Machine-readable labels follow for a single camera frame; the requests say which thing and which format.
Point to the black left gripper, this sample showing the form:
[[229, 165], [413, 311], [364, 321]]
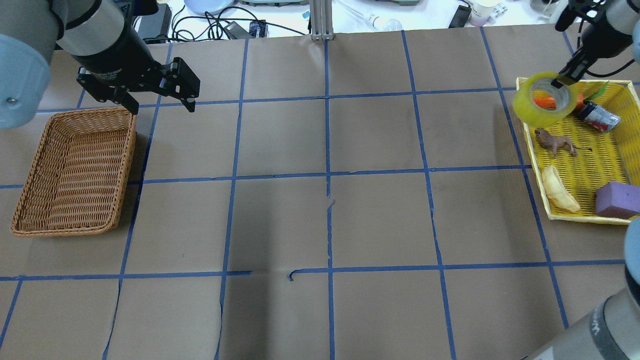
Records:
[[116, 59]]

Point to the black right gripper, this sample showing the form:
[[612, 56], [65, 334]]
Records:
[[596, 39]]

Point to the yellow tape roll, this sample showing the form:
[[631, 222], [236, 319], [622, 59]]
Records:
[[528, 112]]

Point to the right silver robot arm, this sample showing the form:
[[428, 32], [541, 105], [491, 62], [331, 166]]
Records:
[[610, 331]]

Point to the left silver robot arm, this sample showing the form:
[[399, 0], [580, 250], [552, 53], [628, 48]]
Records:
[[31, 30]]

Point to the orange toy carrot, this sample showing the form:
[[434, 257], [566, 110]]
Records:
[[590, 98]]

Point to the small dark tin can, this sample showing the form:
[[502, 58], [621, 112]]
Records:
[[598, 117]]

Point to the black power brick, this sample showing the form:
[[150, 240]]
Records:
[[154, 28]]

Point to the brown toy animal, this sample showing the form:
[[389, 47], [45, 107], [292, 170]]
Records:
[[553, 143]]

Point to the yellow plastic basket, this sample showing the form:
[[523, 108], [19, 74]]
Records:
[[583, 150]]

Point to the light blue plate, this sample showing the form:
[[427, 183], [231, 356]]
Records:
[[213, 7]]

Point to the brown wicker basket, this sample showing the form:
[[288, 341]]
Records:
[[77, 181]]

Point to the black power adapter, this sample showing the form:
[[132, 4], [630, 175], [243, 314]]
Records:
[[461, 16]]

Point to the yellow toy banana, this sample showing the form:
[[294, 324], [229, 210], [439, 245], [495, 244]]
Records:
[[556, 192]]

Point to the purple foam block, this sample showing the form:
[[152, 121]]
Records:
[[617, 200]]

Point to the light bulb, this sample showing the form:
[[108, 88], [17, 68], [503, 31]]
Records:
[[375, 22]]

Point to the aluminium frame post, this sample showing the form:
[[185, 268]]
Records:
[[321, 20]]

